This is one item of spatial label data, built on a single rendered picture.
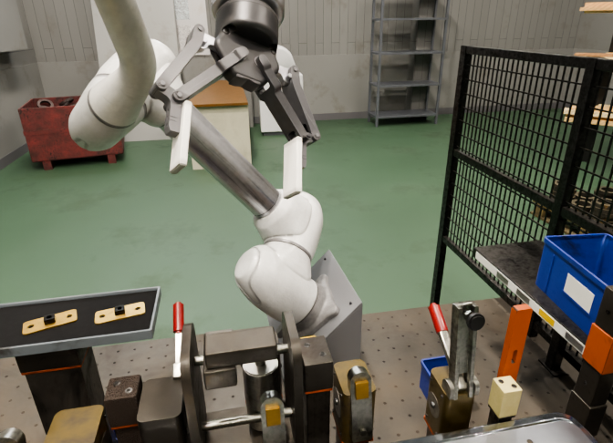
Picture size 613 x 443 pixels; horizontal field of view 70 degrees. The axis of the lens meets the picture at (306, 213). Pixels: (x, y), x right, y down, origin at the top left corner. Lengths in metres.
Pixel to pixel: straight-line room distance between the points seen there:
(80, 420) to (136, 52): 0.59
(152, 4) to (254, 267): 6.44
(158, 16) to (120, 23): 6.58
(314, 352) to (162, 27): 6.75
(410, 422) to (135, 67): 1.03
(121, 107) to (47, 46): 7.23
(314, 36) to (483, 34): 3.04
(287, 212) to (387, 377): 0.55
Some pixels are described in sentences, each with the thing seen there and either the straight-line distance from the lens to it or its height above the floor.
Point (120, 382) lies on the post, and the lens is 0.83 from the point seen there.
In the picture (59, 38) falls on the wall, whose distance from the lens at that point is 8.08.
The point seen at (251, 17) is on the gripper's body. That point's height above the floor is 1.65.
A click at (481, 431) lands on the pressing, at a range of 0.88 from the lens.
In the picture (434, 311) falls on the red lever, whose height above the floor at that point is 1.14.
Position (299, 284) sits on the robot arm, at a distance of 1.23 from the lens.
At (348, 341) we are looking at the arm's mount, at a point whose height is 0.82.
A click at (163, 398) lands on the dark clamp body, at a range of 0.81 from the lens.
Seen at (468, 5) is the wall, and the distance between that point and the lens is 8.79.
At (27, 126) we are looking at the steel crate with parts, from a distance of 6.15.
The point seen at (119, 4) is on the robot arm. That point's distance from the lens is 0.74.
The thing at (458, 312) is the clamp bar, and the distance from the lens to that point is 0.76.
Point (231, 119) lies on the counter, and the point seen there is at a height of 0.58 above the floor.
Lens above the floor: 1.64
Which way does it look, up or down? 24 degrees down
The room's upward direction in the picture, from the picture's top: 1 degrees counter-clockwise
